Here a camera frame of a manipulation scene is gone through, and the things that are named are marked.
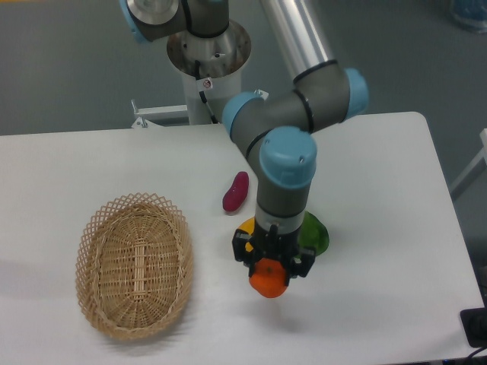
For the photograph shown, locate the purple toy sweet potato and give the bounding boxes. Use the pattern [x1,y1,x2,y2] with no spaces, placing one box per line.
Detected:
[222,171,250,213]

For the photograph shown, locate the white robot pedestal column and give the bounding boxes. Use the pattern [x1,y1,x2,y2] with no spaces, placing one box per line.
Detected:
[167,20,251,125]

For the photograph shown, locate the blue object top right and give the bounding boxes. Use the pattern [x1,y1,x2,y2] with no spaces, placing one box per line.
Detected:
[450,0,486,34]

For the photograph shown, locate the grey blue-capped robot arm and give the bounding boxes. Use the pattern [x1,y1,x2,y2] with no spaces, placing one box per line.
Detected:
[119,1,369,298]

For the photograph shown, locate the orange toy fruit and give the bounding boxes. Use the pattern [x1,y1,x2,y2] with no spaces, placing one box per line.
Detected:
[249,258,288,299]

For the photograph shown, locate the black device at table edge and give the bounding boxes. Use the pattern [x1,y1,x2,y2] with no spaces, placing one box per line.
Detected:
[460,307,486,348]

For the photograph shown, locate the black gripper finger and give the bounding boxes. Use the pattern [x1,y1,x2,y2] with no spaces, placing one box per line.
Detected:
[232,229,263,277]
[282,246,316,287]

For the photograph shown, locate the black cable on pedestal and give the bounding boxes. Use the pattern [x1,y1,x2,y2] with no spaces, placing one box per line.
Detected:
[194,59,220,125]

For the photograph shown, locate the yellow toy mango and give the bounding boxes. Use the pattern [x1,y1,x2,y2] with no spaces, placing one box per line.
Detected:
[237,217,255,252]

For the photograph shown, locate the white metal base frame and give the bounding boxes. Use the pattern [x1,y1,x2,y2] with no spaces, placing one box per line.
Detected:
[130,89,270,129]

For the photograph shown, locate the woven wicker basket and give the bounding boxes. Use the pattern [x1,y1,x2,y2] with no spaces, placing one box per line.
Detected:
[75,192,193,341]

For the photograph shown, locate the green toy leafy vegetable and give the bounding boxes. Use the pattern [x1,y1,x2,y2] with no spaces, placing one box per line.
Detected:
[298,211,329,256]

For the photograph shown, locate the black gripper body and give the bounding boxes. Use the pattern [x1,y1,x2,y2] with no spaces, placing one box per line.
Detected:
[252,224,300,270]

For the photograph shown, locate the white frame at right edge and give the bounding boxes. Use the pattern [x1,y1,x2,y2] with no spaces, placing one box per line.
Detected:
[449,129,486,201]

